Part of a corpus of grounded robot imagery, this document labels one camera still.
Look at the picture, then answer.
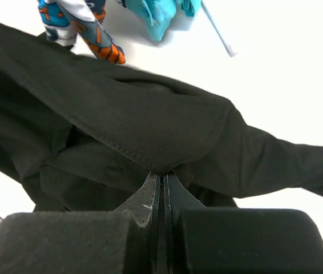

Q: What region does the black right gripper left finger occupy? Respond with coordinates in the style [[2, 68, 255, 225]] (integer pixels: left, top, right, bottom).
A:
[[0, 174, 160, 273]]

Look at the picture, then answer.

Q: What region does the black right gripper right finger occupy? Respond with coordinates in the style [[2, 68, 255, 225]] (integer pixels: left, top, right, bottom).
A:
[[163, 173, 323, 273]]

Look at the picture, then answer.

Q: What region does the black shirt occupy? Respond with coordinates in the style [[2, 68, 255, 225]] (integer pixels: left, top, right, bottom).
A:
[[0, 24, 323, 211]]

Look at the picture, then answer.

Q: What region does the teal shirt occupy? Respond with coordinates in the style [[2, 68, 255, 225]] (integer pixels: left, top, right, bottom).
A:
[[116, 0, 202, 42]]

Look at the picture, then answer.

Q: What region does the patterned orange blue shirt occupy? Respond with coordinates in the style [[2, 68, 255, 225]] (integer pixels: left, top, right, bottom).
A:
[[38, 0, 126, 65]]

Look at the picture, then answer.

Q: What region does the silver clothes rack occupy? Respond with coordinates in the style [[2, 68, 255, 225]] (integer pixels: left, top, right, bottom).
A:
[[201, 1, 237, 58]]

